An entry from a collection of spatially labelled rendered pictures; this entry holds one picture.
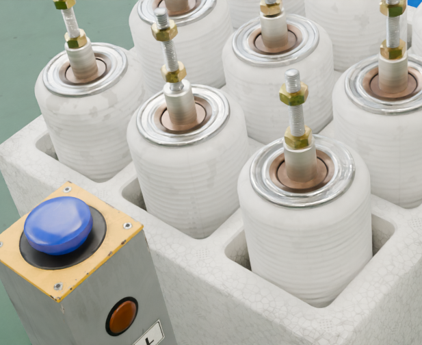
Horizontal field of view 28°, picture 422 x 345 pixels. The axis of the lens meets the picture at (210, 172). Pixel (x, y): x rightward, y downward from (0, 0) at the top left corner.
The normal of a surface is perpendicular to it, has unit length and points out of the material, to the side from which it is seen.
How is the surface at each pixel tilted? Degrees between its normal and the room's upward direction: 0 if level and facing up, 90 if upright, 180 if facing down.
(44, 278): 0
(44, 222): 0
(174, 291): 90
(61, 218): 0
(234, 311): 90
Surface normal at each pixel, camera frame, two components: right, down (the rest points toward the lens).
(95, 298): 0.74, 0.37
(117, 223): -0.14, -0.72
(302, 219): -0.14, -0.07
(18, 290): -0.65, 0.58
